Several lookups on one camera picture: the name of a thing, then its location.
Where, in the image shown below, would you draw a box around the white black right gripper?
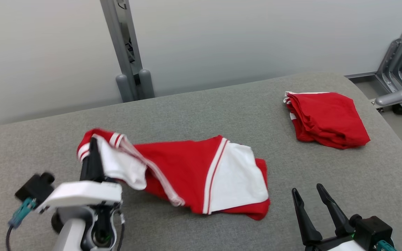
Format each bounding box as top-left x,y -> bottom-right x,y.
291,183 -> 367,251

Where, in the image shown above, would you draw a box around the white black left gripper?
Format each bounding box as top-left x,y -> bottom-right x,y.
35,138 -> 123,214

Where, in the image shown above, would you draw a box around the red white striped jersey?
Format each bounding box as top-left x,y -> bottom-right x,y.
76,128 -> 271,221

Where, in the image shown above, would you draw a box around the red shorts white side stripe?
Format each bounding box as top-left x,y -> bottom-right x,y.
283,91 -> 371,150

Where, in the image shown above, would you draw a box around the grey tubular stand leg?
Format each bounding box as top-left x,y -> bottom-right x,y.
375,64 -> 402,107

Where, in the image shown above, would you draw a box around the teal left camera cable connector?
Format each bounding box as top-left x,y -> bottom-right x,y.
8,198 -> 37,229

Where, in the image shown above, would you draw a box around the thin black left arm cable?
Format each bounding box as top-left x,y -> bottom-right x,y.
6,224 -> 15,251

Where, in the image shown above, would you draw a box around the grey partition post round feet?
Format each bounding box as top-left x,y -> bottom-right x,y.
100,0 -> 155,102

